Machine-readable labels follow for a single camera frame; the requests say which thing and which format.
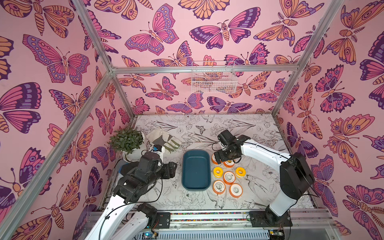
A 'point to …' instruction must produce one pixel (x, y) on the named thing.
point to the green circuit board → (149, 235)
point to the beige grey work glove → (159, 136)
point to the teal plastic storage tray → (196, 170)
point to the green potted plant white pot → (130, 141)
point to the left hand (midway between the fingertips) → (172, 163)
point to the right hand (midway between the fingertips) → (220, 158)
